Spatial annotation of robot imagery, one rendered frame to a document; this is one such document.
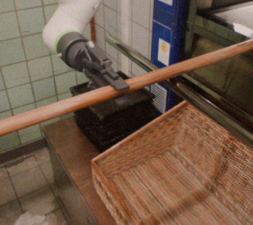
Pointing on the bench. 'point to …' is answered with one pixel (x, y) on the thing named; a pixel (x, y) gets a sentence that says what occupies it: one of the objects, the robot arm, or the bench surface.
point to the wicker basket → (107, 186)
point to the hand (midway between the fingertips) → (116, 89)
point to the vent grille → (160, 103)
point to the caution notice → (164, 52)
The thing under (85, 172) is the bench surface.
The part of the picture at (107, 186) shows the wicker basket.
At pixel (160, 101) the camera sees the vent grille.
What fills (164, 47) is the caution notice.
